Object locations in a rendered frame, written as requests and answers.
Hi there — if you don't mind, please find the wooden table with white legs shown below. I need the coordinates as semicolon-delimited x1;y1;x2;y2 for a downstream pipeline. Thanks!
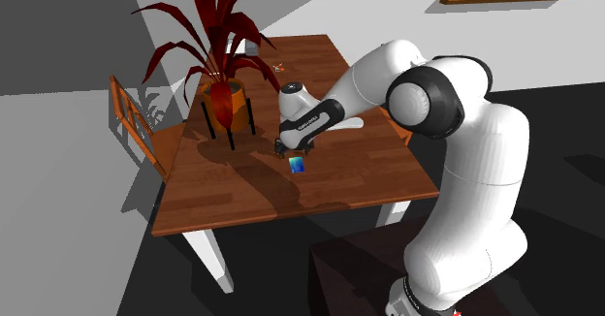
150;33;441;296

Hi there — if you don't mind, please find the red-leaved plant in orange pot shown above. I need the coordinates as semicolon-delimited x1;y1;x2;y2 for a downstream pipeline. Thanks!
130;0;283;152

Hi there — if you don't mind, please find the orange wooden chair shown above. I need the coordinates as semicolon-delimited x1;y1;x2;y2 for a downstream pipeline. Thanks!
109;75;188;184

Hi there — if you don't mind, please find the dark robot stand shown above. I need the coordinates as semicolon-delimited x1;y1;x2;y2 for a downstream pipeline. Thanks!
308;216;521;316

